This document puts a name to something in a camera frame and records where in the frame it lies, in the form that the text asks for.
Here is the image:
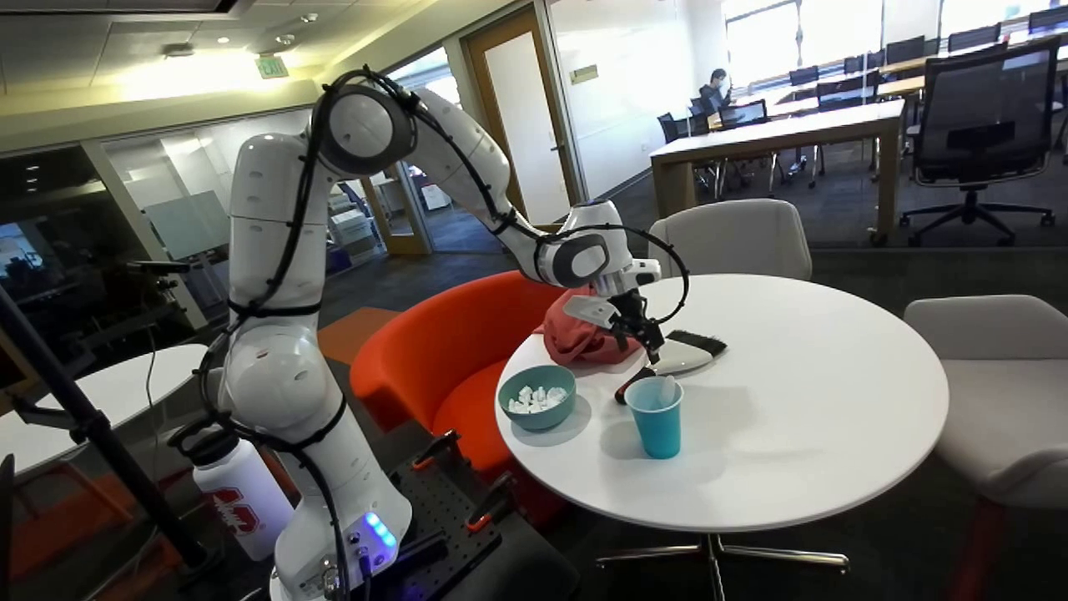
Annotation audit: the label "white bottle red print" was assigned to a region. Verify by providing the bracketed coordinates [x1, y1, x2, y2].
[176, 426, 300, 566]

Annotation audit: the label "wooden framed glass door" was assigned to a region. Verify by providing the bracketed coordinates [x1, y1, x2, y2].
[457, 0, 589, 232]

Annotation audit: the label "small white chunks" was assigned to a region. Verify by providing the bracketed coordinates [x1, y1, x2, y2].
[511, 381, 566, 418]

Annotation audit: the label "teal bowl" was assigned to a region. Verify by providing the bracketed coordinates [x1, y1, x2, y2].
[498, 361, 580, 438]

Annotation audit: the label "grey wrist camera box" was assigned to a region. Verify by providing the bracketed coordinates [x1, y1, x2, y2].
[566, 292, 627, 334]

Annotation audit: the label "orange handled clamp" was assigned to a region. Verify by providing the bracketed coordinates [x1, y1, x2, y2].
[463, 494, 516, 542]
[408, 430, 463, 474]

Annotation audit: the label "black tripod pole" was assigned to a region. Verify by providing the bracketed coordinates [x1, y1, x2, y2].
[0, 282, 212, 576]

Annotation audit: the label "black mesh office chair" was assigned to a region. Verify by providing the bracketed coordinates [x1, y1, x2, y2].
[896, 41, 1060, 249]

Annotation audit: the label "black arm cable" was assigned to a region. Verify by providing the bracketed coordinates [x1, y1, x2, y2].
[223, 67, 694, 336]

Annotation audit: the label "red crumpled cloth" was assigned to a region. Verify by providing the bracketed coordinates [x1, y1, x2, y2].
[541, 292, 643, 371]

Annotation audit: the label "hand broom black handle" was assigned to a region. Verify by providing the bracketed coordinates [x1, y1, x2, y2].
[609, 327, 729, 409]

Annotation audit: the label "black robot mount platform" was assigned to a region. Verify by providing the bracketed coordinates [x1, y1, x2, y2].
[370, 443, 584, 601]

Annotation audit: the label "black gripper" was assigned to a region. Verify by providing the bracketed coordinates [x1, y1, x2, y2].
[608, 284, 670, 367]

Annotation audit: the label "orange tub armchair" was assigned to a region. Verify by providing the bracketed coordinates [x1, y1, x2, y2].
[348, 268, 562, 484]

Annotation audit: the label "seated person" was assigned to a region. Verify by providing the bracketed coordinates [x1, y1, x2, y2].
[694, 67, 736, 118]

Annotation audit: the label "long wooden table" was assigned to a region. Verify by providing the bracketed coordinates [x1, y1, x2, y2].
[648, 97, 911, 249]

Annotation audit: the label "small white round table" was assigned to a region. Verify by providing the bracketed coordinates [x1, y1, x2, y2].
[0, 340, 212, 477]

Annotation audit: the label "chrome table base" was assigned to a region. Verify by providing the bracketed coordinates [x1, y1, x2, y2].
[595, 530, 854, 601]

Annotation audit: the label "blue plastic cup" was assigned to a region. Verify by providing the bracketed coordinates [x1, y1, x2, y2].
[624, 374, 687, 463]

